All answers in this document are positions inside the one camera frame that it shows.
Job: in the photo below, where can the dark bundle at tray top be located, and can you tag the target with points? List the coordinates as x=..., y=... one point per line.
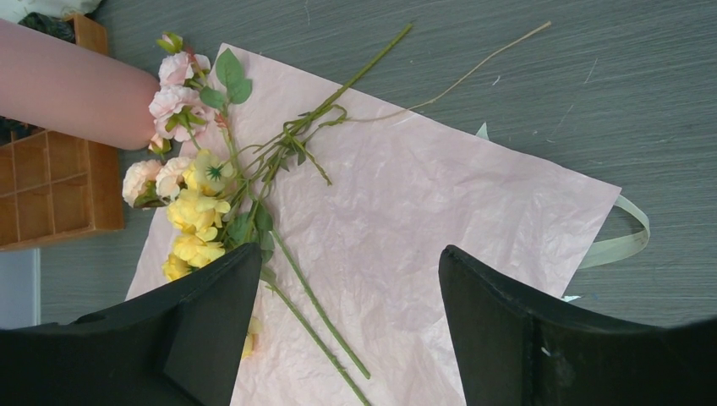
x=52, y=26

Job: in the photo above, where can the orange compartment tray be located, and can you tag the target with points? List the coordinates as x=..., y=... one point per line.
x=56, y=187

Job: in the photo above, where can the small bud thin stem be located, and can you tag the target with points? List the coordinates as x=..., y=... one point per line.
x=545, y=26

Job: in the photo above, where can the pink rose stem upper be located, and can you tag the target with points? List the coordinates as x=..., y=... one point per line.
x=183, y=124

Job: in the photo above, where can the pink cylindrical vase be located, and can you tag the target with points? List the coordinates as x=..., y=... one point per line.
x=62, y=87

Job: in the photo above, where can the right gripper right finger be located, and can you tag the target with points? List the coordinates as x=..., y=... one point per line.
x=516, y=345

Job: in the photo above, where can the cream patterned cloth bag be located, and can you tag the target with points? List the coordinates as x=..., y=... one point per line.
x=15, y=10

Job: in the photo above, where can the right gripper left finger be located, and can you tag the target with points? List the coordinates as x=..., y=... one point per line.
x=179, y=344

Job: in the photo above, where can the purple and pink wrapping paper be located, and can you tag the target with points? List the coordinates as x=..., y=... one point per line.
x=370, y=244

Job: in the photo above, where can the cream printed ribbon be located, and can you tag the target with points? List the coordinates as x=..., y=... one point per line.
x=606, y=251

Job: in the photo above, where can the peach rose stem lower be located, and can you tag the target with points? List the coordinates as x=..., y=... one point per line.
x=139, y=190

